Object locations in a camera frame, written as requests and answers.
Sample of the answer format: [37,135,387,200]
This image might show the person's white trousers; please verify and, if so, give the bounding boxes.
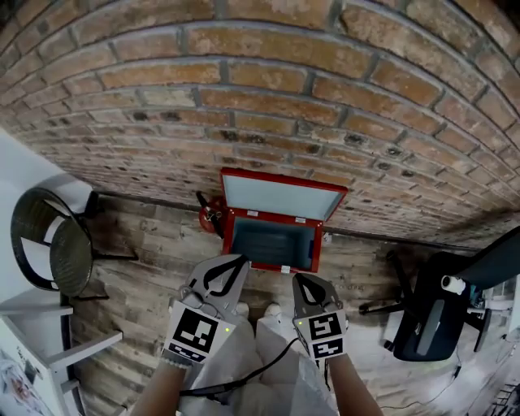
[178,314,340,416]

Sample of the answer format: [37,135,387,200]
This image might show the person's left forearm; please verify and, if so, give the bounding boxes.
[139,359,193,416]

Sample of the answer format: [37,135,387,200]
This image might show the white bead bracelet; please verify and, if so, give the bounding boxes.
[159,351,194,371]

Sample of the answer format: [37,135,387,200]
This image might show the red fire extinguisher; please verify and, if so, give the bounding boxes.
[195,190,227,241]

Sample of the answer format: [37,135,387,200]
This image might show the black office chair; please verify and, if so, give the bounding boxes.
[359,227,520,363]

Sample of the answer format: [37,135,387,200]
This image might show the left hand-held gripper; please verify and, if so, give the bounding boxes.
[162,253,252,365]

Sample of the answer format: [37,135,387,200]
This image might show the printed paper sheet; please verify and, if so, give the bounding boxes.
[0,348,46,416]

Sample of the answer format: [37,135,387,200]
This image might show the white shelf unit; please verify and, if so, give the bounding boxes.
[0,290,124,416]

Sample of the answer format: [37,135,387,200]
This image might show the red fire cabinet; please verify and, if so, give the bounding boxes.
[222,206,324,275]

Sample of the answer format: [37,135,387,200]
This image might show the person's right forearm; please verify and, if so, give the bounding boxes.
[324,352,384,416]

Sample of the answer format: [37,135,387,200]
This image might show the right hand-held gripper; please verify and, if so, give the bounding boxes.
[291,272,350,362]

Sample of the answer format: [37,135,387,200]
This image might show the white cylindrical camera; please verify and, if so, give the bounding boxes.
[440,275,467,296]

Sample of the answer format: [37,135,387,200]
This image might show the dark wicker chair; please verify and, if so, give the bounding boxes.
[10,186,140,302]

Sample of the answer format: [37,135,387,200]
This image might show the black cable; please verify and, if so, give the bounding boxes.
[178,336,301,405]

